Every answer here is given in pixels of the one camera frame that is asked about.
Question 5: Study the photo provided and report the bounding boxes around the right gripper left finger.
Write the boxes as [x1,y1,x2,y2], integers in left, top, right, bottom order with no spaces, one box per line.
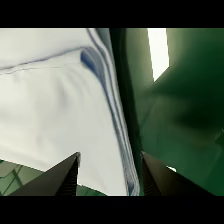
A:
[9,151,81,197]

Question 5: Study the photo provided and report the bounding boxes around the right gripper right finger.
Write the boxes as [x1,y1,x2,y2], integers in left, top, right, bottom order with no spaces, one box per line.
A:
[140,151,214,197]

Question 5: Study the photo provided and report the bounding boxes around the light blue shirt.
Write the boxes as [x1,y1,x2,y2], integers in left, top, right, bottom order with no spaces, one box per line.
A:
[0,28,141,197]

